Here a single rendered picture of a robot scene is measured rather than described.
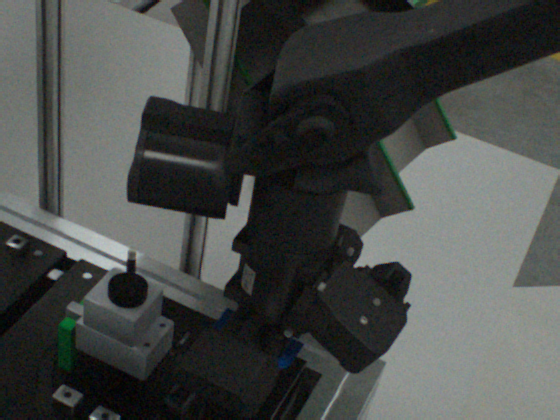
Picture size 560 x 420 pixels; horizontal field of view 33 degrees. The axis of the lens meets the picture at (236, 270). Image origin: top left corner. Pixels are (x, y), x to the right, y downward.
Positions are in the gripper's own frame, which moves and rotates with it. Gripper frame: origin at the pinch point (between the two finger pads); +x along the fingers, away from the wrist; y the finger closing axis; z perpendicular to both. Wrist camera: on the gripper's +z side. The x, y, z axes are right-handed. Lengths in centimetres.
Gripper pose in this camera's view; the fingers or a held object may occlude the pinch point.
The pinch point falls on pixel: (262, 352)
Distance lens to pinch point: 67.2
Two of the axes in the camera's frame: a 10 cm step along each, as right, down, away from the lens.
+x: -1.4, 7.2, 6.8
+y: 4.6, -5.6, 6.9
